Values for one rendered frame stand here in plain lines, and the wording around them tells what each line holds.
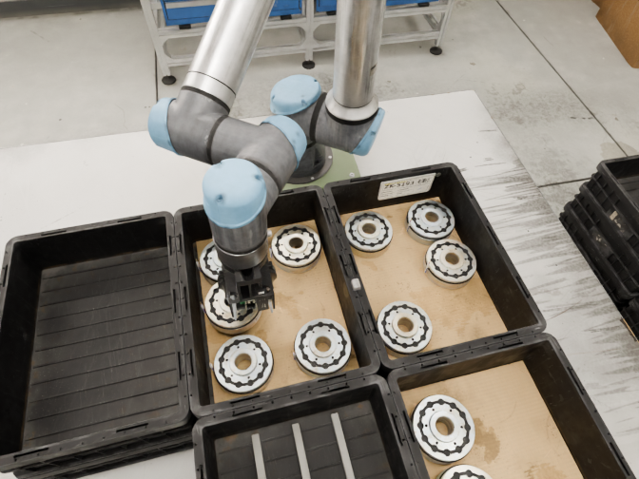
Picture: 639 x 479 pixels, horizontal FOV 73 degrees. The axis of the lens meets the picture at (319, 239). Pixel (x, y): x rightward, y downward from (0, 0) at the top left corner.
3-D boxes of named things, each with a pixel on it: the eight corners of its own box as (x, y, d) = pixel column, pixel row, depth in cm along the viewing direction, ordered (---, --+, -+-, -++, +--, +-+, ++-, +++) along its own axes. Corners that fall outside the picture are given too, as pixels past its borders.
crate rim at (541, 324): (320, 190, 91) (321, 182, 89) (451, 167, 96) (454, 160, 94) (381, 375, 70) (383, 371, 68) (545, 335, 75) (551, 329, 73)
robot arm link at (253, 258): (209, 216, 61) (266, 206, 63) (214, 234, 65) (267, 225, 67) (216, 259, 57) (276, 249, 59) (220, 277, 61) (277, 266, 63)
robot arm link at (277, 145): (240, 97, 62) (200, 145, 56) (312, 119, 60) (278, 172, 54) (245, 139, 69) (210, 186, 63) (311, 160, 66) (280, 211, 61)
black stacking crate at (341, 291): (187, 242, 95) (174, 211, 85) (319, 219, 99) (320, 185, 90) (206, 432, 74) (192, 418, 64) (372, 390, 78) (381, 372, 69)
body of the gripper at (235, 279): (230, 319, 70) (221, 283, 60) (223, 275, 75) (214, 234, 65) (277, 310, 71) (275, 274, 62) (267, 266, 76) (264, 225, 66)
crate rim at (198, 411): (175, 216, 87) (172, 208, 85) (320, 190, 91) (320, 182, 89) (194, 423, 65) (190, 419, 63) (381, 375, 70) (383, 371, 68)
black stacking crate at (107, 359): (40, 270, 90) (9, 239, 80) (185, 242, 94) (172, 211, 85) (15, 482, 69) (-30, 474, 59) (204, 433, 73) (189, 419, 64)
